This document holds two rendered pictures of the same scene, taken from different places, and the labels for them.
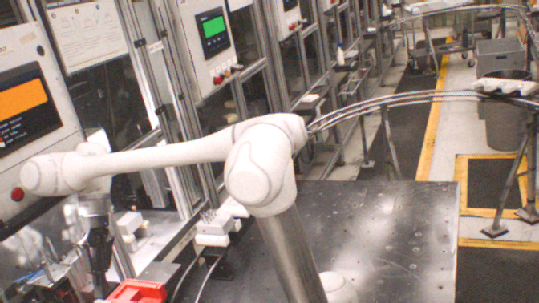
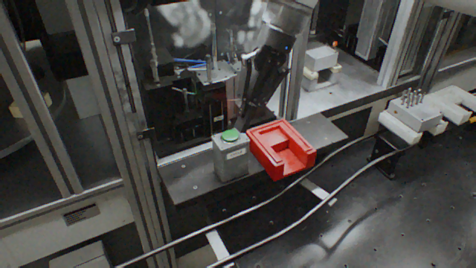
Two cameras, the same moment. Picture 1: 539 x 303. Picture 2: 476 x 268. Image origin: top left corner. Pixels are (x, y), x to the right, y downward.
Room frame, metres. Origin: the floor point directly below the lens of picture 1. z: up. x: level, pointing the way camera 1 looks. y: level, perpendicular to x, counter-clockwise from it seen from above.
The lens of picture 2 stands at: (0.61, 0.21, 1.58)
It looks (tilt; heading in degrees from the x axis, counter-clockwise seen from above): 40 degrees down; 36
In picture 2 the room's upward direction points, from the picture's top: straight up
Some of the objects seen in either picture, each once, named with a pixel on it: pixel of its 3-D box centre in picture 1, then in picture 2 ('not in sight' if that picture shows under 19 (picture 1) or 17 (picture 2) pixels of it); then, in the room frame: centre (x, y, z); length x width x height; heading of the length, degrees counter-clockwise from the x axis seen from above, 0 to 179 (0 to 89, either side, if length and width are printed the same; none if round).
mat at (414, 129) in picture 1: (419, 88); not in sight; (5.57, -2.01, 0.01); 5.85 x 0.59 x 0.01; 154
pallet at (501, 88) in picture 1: (502, 90); not in sight; (2.71, -1.50, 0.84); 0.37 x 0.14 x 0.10; 32
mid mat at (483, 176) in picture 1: (492, 181); not in sight; (3.02, -1.60, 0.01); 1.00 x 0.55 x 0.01; 154
